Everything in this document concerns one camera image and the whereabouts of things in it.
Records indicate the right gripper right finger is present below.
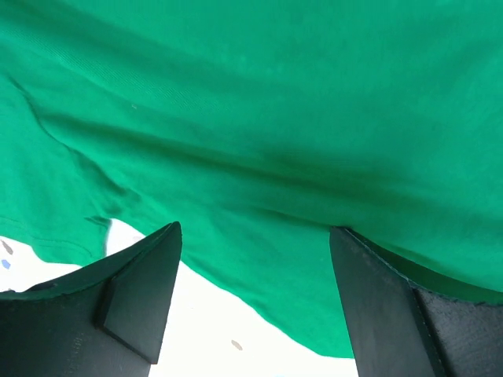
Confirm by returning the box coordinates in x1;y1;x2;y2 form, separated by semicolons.
329;227;502;376

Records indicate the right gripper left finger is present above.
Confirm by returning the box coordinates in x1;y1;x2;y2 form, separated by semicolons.
1;222;182;377

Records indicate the green t-shirt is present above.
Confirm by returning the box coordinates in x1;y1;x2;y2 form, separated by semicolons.
1;1;502;357

